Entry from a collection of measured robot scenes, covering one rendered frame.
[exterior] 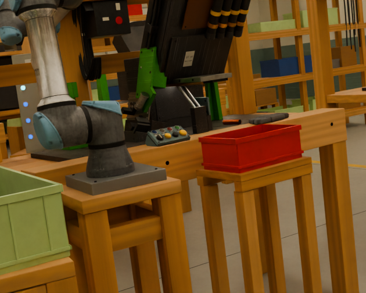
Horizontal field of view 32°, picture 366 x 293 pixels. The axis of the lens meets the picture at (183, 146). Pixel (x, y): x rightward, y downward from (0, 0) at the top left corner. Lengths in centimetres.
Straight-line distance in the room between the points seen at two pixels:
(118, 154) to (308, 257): 87
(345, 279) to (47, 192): 194
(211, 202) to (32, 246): 101
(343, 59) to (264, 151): 687
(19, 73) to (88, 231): 119
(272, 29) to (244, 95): 485
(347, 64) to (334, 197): 621
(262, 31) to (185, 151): 576
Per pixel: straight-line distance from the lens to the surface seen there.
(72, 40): 287
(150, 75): 261
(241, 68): 337
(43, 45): 193
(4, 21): 235
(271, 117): 272
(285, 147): 232
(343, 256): 309
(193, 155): 244
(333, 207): 304
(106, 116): 193
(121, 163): 194
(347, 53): 915
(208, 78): 255
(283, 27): 832
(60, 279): 148
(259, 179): 221
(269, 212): 253
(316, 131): 287
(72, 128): 189
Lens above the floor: 120
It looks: 8 degrees down
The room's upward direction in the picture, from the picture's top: 7 degrees counter-clockwise
